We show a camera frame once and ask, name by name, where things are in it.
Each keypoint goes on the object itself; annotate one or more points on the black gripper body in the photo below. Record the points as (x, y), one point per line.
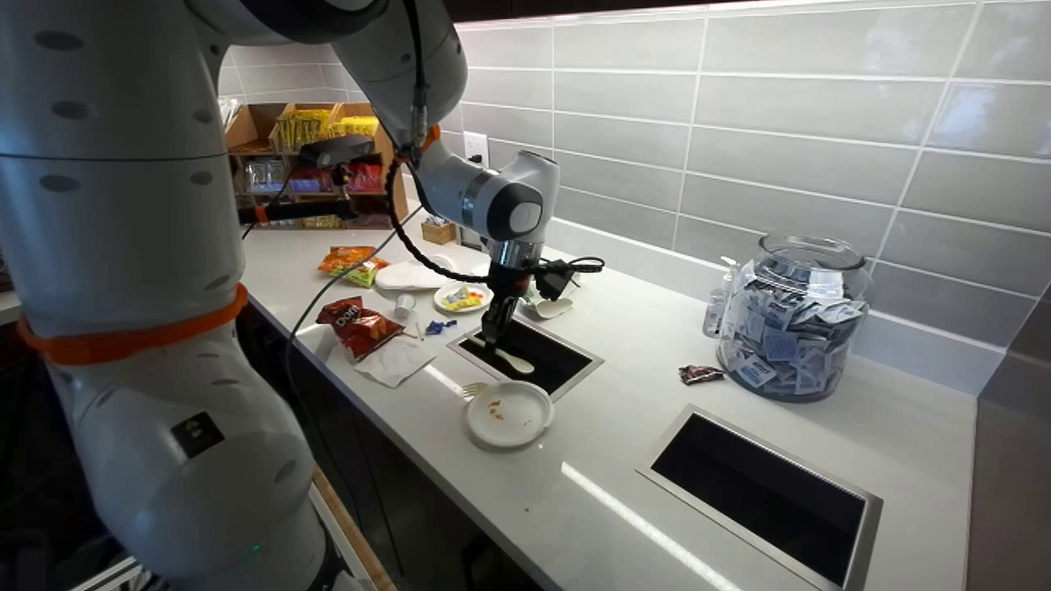
(510, 294)

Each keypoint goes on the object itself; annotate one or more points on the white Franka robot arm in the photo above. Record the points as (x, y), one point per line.
(133, 216)

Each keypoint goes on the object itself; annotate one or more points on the plate with yellow food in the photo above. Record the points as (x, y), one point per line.
(465, 299)

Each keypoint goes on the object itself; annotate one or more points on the white paper plate with crumbs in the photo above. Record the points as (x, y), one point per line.
(510, 416)

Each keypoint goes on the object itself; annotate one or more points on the empty white plate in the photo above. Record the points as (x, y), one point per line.
(413, 278)

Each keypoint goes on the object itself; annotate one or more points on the crushed patterned paper cup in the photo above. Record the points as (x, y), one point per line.
(548, 308)

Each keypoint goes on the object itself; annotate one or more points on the small blue wrapper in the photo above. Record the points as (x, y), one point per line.
(441, 325)

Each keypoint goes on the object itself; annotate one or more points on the small white sauce cup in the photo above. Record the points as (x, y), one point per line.
(404, 307)

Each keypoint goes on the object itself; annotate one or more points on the white paper napkin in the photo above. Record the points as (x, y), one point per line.
(397, 361)

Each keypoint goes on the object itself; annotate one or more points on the small brown box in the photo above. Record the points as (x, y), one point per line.
(437, 232)

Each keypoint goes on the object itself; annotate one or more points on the red chip bag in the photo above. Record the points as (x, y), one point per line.
(360, 325)

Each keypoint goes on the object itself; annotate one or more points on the orange snack bag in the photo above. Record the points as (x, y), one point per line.
(348, 265)

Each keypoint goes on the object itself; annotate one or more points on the wooden condiment organizer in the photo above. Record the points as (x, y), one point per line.
(363, 185)

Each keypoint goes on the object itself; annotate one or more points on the small brown candy wrapper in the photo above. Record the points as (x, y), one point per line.
(702, 374)

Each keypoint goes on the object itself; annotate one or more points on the small clear sanitizer bottle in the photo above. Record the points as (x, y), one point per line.
(716, 307)

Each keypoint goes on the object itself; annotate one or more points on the wooden drawer edge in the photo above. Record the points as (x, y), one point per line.
(348, 528)

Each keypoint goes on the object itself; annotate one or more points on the glass jar of packets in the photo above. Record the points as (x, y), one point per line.
(788, 330)

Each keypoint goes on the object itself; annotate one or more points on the dark wooden cabinet panel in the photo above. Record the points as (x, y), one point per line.
(1012, 462)

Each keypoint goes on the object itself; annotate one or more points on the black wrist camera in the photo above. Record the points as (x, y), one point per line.
(552, 283)

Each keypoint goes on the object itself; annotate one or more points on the white wall outlet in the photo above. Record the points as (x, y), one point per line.
(474, 144)

